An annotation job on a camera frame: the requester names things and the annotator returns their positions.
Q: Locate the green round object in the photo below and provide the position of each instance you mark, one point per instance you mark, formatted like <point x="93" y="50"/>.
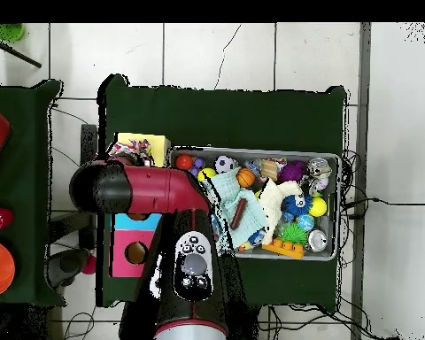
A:
<point x="9" y="32"/>

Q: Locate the wooden box with three holes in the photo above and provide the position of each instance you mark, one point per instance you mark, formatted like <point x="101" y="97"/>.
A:
<point x="127" y="269"/>

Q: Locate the black metal stand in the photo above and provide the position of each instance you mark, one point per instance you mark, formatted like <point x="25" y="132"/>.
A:
<point x="88" y="141"/>

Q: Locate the silver mesh bin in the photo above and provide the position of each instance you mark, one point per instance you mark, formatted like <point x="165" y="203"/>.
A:
<point x="290" y="151"/>

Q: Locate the mint green cloth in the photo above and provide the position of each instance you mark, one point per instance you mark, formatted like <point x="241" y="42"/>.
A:
<point x="226" y="191"/>

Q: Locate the dark green table cloth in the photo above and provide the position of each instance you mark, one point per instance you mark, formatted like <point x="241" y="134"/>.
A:
<point x="24" y="141"/>
<point x="216" y="120"/>

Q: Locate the black rod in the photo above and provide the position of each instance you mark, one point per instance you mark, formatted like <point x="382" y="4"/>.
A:
<point x="17" y="55"/>

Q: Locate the black and white soccer ball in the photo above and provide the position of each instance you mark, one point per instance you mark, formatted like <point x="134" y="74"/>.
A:
<point x="225" y="164"/>

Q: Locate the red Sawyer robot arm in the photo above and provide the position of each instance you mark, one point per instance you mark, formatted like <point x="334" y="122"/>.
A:
<point x="156" y="191"/>

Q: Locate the purple spiky ball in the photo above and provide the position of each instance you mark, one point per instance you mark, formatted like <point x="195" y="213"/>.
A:
<point x="294" y="170"/>

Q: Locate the brown toy sausage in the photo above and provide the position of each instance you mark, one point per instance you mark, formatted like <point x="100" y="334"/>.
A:
<point x="238" y="214"/>

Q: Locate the colourful patterned cloth scrunchie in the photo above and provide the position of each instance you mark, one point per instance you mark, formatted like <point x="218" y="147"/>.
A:
<point x="134" y="147"/>

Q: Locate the yellow ball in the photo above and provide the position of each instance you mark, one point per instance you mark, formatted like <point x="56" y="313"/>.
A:
<point x="207" y="173"/>

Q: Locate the grey rounded device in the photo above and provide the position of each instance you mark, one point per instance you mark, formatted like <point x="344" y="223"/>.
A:
<point x="67" y="265"/>

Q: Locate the small orange basketball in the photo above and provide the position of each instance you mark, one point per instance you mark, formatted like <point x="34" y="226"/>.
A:
<point x="246" y="178"/>

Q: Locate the cream cloth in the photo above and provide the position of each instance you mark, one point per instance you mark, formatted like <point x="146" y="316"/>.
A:
<point x="274" y="202"/>

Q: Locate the long orange toy brick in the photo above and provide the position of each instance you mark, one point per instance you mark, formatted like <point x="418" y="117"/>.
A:
<point x="283" y="249"/>

